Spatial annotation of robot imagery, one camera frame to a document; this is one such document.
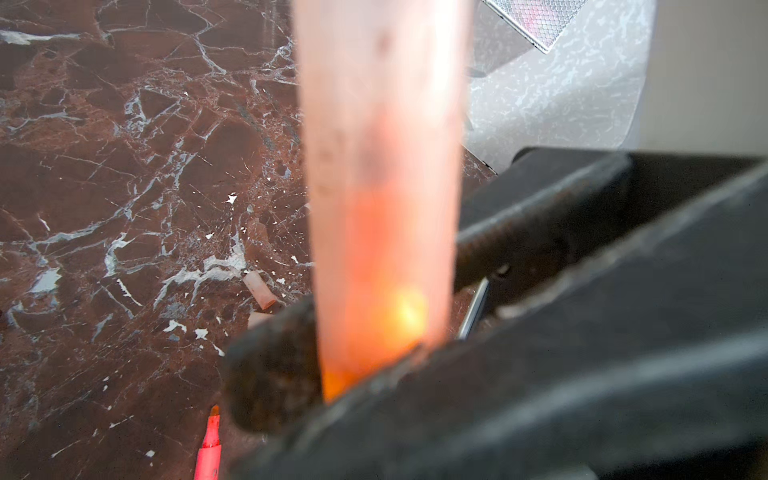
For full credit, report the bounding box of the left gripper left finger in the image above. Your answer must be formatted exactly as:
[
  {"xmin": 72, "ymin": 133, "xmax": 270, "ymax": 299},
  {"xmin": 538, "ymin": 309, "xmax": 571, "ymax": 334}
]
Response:
[{"xmin": 223, "ymin": 296, "xmax": 323, "ymax": 434}]

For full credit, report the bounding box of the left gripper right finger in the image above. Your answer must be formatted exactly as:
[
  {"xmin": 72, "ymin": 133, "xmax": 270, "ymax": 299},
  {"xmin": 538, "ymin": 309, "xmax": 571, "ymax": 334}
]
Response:
[{"xmin": 229, "ymin": 148, "xmax": 767, "ymax": 479}]

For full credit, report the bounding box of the pink highlighter pen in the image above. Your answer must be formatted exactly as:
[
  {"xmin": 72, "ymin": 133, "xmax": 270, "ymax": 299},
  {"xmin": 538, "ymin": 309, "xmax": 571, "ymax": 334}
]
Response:
[{"xmin": 193, "ymin": 405, "xmax": 222, "ymax": 480}]

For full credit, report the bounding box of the translucent pen cap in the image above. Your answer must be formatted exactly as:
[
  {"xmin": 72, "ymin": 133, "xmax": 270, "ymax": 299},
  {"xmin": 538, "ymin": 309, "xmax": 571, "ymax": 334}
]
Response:
[
  {"xmin": 243, "ymin": 271, "xmax": 278, "ymax": 310},
  {"xmin": 292, "ymin": 1, "xmax": 473, "ymax": 401},
  {"xmin": 247, "ymin": 312, "xmax": 273, "ymax": 329}
]

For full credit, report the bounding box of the white wire mesh basket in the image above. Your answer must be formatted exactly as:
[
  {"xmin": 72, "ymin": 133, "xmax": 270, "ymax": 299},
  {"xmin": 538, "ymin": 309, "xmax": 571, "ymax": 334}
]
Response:
[{"xmin": 483, "ymin": 0, "xmax": 587, "ymax": 54}]

